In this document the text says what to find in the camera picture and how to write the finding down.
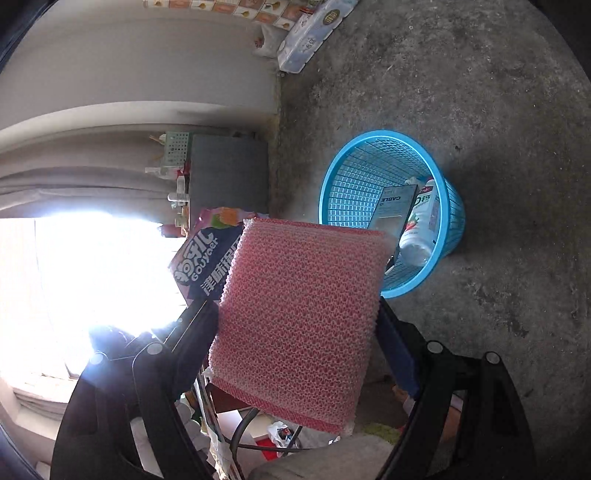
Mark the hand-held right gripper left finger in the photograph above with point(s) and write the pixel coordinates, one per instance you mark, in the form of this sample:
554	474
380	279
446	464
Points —
194	341

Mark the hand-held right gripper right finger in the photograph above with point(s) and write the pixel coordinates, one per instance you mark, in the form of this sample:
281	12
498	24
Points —
397	360

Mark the purple snack bag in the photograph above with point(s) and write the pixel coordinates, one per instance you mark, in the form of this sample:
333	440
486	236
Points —
207	263

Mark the pink scrubbing sponge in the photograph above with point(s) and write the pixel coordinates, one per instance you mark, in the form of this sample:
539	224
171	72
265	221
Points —
295	323

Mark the white milk drink bottle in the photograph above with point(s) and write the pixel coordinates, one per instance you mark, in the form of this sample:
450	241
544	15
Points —
422	217

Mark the blue plastic basket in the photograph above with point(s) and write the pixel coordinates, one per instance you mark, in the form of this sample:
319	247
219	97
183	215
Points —
351	184

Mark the small white plastic bag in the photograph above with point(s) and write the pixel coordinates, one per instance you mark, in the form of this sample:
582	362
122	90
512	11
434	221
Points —
282	434

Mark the grey cabinet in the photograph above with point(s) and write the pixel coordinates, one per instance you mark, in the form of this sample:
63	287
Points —
228	175

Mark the green plastic crate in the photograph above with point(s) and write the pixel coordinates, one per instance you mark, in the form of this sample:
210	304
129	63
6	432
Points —
178	147

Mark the toilet paper pack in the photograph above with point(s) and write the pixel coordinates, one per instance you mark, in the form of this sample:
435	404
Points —
314	32

